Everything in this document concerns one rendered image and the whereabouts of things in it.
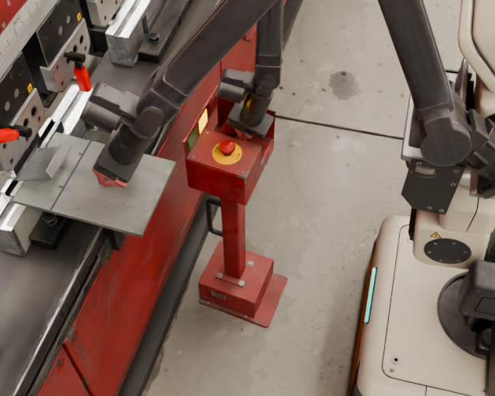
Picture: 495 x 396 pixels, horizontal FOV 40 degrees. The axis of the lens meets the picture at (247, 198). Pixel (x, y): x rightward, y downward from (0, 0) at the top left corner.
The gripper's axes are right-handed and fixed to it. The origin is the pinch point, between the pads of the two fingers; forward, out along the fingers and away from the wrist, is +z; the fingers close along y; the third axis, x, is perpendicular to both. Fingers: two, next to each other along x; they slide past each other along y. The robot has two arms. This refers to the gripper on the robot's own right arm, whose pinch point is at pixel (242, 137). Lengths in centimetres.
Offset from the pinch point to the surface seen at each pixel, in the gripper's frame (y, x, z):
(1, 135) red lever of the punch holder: 31, 53, -43
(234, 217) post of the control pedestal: -7.1, 7.8, 24.2
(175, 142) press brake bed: 15.1, 6.1, 6.5
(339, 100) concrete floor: -24, -92, 69
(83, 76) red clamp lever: 31, 28, -32
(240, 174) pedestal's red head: -4.1, 14.7, -6.4
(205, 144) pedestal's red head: 7.1, 9.3, -3.4
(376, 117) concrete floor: -40, -88, 65
